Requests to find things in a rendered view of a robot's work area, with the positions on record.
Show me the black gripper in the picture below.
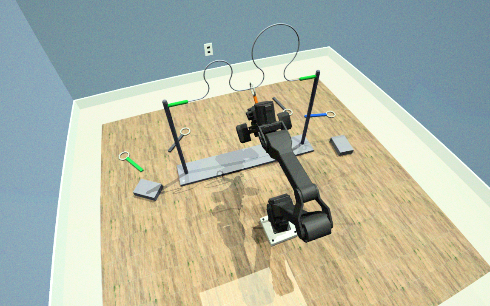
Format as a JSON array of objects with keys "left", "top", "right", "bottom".
[{"left": 236, "top": 111, "right": 292, "bottom": 143}]

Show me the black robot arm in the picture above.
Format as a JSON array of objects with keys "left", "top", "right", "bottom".
[{"left": 246, "top": 101, "right": 333, "bottom": 243}]

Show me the white loop with green handle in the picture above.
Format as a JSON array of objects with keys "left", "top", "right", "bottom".
[{"left": 119, "top": 151, "right": 143, "bottom": 172}]

